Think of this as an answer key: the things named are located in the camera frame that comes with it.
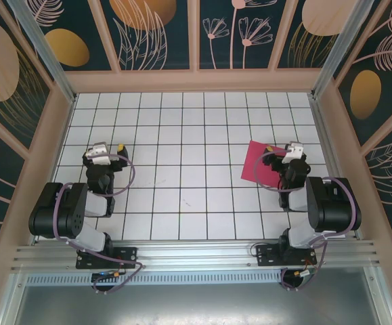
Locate pink square paper sheet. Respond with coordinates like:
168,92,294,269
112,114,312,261
241,139,286,186

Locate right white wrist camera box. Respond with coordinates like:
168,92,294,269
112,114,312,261
282,142,305,165

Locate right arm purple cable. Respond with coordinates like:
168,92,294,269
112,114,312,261
253,151,358,293

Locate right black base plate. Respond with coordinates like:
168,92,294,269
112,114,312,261
255,243,318,267

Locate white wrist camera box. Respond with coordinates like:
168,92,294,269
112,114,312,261
85,142,111,166
282,142,305,165

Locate small black controller board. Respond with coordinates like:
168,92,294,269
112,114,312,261
90,269,114,280

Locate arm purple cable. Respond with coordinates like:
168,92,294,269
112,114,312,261
253,151,358,293
55,154,146,295

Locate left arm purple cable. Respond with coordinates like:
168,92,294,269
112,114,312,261
55,154,146,295

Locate slotted grey cable duct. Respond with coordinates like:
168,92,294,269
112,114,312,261
26,272,284,286

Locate left aluminium frame post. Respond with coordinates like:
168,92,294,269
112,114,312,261
6,0,79,104

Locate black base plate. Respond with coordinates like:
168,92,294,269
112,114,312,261
255,243,318,267
76,246,139,270

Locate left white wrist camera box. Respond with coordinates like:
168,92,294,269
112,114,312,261
85,142,111,166

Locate long aluminium mounting rail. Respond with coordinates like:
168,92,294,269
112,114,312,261
11,238,382,272

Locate right aluminium frame post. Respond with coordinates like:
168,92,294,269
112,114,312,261
310,0,376,100

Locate aluminium side rail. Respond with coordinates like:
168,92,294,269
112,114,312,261
309,94,364,240

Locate grey sheet metal tray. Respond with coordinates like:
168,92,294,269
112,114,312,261
0,270,392,325

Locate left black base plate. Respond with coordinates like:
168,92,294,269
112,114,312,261
76,246,139,270

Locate aluminium frame post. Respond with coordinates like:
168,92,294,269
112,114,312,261
6,0,79,104
310,0,376,100

